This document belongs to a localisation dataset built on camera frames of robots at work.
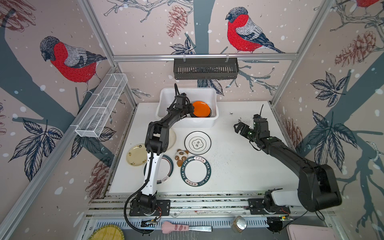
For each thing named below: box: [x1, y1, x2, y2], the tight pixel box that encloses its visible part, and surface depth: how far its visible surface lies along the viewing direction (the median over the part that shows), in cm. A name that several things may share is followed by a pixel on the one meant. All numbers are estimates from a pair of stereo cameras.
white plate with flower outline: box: [184, 131, 212, 155], surface depth 100 cm
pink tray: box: [286, 224, 339, 240], surface depth 67 cm
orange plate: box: [192, 100, 212, 118], surface depth 115 cm
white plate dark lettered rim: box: [180, 155, 212, 187], surface depth 87 cm
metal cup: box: [230, 215, 248, 233], surface depth 61 cm
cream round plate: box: [167, 128, 177, 151], surface depth 100 cm
